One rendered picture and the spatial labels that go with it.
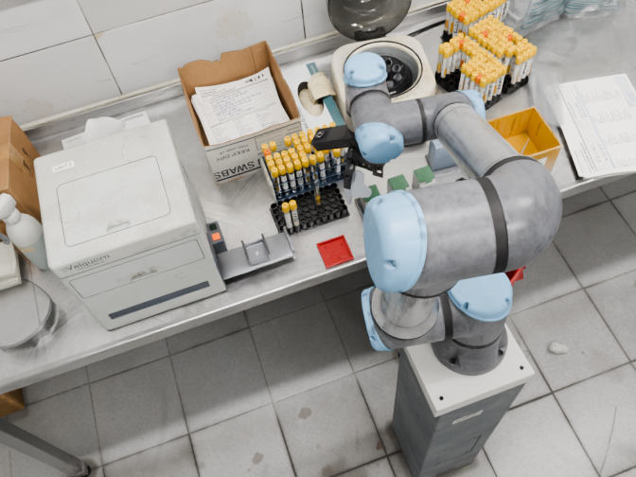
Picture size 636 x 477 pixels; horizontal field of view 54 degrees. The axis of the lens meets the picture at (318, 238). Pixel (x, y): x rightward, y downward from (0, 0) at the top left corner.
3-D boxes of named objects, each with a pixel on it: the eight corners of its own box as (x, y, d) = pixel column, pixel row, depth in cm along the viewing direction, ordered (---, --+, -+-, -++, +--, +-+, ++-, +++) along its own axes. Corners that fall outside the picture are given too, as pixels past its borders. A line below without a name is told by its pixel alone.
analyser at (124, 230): (106, 333, 139) (45, 269, 113) (88, 234, 152) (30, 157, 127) (239, 287, 142) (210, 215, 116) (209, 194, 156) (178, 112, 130)
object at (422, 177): (419, 201, 150) (421, 185, 145) (411, 186, 153) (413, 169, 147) (434, 196, 151) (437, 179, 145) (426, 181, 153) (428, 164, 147)
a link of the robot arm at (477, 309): (514, 341, 116) (526, 305, 105) (443, 353, 116) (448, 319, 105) (494, 286, 123) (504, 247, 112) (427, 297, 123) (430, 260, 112)
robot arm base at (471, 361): (516, 368, 123) (524, 346, 115) (440, 381, 123) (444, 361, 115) (494, 302, 132) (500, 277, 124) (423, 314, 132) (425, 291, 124)
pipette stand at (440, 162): (433, 179, 153) (437, 152, 145) (424, 157, 157) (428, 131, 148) (473, 168, 154) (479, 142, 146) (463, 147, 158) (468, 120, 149)
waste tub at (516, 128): (502, 188, 150) (510, 163, 142) (477, 148, 157) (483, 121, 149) (553, 172, 152) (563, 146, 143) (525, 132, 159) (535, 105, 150)
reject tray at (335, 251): (326, 269, 143) (326, 267, 142) (316, 245, 146) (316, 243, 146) (354, 259, 144) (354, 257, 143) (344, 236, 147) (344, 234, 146)
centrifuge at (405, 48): (350, 158, 158) (349, 126, 148) (328, 75, 174) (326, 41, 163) (443, 140, 159) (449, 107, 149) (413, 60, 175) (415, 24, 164)
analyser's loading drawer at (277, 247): (209, 288, 140) (204, 277, 136) (203, 263, 144) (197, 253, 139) (296, 258, 143) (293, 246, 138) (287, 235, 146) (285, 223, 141)
